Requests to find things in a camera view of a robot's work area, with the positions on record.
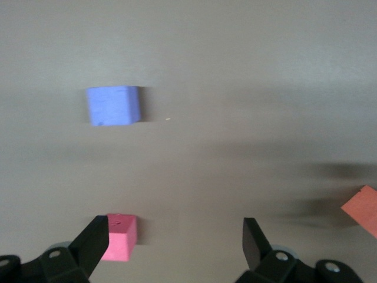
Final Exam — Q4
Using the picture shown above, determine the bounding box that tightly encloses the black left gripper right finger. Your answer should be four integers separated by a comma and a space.
242, 217, 301, 283

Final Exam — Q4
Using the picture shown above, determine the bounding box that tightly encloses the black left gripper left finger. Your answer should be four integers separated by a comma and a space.
38, 215, 110, 283

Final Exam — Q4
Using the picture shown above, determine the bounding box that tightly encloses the orange cube block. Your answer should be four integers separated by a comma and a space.
340, 185, 377, 239

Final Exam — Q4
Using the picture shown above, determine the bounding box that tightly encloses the pink cube block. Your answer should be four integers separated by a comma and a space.
101, 213, 138, 262

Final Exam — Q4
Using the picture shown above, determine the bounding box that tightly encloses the blue cube block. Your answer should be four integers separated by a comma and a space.
85, 85, 140, 127

